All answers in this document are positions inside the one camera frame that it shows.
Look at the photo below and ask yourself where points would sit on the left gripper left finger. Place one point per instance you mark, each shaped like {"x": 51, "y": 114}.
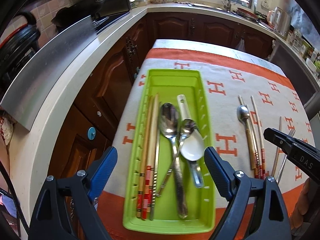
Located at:
{"x": 50, "y": 218}

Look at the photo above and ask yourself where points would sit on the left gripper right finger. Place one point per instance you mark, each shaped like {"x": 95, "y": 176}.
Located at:
{"x": 269, "y": 218}

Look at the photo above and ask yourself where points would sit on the brown wooden chopstick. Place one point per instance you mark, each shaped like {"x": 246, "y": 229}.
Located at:
{"x": 143, "y": 160}
{"x": 151, "y": 158}

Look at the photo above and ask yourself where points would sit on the white ceramic soup spoon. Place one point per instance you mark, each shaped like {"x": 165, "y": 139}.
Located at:
{"x": 193, "y": 147}

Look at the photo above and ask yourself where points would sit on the large hammered steel spoon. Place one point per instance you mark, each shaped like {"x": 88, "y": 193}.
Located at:
{"x": 169, "y": 112}

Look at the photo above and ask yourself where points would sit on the steel soup spoon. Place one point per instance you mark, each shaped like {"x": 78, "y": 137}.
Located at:
{"x": 196, "y": 174}

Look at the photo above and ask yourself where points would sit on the cream chopstick red striped end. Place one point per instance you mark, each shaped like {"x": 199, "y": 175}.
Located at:
{"x": 258, "y": 172}
{"x": 261, "y": 140}
{"x": 244, "y": 117}

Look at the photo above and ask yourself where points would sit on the stainless steel counter panel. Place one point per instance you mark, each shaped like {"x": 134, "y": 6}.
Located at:
{"x": 28, "y": 91}

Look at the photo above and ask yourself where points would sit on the green plastic utensil tray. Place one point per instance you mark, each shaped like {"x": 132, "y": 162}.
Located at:
{"x": 169, "y": 189}

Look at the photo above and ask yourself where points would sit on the white electric kettle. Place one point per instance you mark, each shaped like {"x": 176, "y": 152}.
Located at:
{"x": 280, "y": 21}

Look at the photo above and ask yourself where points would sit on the black red rice cooker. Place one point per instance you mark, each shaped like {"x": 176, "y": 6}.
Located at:
{"x": 17, "y": 44}

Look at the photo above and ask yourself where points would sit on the small spoon wooden handle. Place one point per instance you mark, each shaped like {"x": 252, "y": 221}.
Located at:
{"x": 243, "y": 117}

